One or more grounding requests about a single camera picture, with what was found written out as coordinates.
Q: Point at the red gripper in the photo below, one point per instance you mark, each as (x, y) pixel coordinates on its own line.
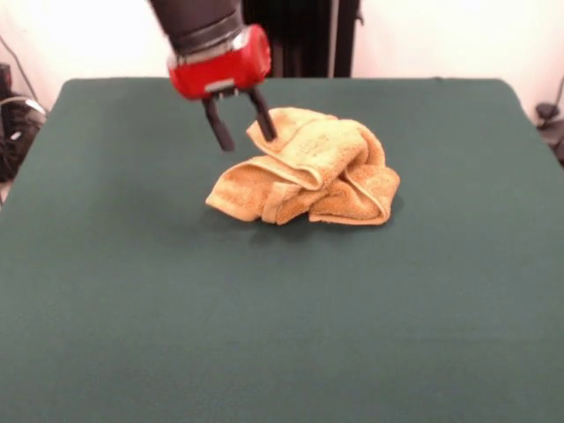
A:
(220, 66)

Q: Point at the yellow terry towel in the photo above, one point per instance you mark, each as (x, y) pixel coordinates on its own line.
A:
(317, 176)

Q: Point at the dark green table cloth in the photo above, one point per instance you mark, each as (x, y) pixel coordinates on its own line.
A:
(282, 317)

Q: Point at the black stand foot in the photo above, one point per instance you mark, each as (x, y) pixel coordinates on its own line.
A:
(551, 128)

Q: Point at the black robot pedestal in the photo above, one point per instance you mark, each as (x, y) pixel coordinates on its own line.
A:
(308, 35)

